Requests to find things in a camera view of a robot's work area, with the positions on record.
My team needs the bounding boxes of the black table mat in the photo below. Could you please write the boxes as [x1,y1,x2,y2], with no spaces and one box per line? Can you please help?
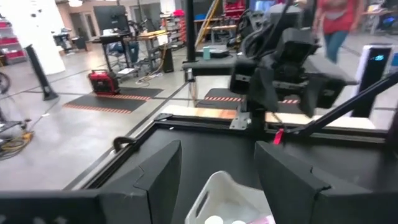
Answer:
[93,127,398,224]

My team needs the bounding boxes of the black pole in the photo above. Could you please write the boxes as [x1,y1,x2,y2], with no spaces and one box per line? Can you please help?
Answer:
[185,0,197,62]

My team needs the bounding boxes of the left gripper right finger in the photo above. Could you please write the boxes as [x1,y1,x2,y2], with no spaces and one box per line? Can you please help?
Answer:
[254,141,374,224]

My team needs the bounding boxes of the yellow floor cable bundle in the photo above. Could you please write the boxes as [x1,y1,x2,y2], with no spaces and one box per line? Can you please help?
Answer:
[0,130,35,160]

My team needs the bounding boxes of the black desk device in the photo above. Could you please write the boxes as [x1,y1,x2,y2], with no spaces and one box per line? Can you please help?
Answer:
[210,45,231,58]

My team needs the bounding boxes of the red tag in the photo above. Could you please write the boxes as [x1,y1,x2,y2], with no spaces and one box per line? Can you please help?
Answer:
[273,128,285,146]

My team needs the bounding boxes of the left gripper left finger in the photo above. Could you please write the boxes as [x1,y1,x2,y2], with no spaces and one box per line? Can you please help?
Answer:
[99,139,183,224]

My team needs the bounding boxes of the metal corner bracket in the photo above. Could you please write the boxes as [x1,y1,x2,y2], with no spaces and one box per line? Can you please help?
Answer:
[229,111,252,131]

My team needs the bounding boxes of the white building column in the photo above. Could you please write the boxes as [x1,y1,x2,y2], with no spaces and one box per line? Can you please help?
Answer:
[0,0,67,75]

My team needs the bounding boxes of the red storage shelves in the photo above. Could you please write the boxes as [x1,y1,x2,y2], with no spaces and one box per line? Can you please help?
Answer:
[0,18,27,65]

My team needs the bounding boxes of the black orange-striped floor mat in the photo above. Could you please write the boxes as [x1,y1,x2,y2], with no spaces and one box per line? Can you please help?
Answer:
[63,86,164,114]
[195,88,302,110]

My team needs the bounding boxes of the white plastic bin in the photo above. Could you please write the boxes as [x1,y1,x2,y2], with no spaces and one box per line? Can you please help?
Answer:
[185,170,276,224]

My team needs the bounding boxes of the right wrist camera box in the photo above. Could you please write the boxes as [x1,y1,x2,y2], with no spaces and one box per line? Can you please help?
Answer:
[275,27,320,63]

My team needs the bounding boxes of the dark grey side desk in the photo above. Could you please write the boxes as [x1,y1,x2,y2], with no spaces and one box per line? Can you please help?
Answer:
[182,52,239,77]

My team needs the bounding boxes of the white tower blue logo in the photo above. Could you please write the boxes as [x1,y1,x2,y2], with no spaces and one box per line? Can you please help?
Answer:
[351,43,394,118]

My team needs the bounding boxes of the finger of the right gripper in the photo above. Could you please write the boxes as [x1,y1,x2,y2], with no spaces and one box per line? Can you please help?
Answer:
[298,55,359,118]
[248,57,280,113]

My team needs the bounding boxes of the black diagonal frame strut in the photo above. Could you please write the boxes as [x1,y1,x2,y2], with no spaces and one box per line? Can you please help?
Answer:
[285,72,398,138]

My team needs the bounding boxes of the red tool cabinet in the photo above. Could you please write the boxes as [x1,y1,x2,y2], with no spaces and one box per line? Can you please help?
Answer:
[223,0,246,18]

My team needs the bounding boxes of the black clamp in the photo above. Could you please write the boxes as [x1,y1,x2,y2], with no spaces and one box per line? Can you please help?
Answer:
[112,136,137,153]

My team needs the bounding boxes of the black floor bollard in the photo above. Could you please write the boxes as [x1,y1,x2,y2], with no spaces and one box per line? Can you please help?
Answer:
[24,44,59,101]

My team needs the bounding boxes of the black monitor on stand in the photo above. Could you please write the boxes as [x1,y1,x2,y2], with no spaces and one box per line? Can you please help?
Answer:
[93,5,130,32]

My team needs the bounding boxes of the black aluminium table frame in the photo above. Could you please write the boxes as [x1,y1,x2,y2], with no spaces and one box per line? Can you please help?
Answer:
[62,112,398,191]

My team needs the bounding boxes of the person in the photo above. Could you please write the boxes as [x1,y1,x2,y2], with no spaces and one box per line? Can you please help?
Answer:
[312,0,365,63]

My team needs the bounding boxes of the red portable generator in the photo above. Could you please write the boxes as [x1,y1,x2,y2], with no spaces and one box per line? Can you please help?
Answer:
[87,69,121,96]

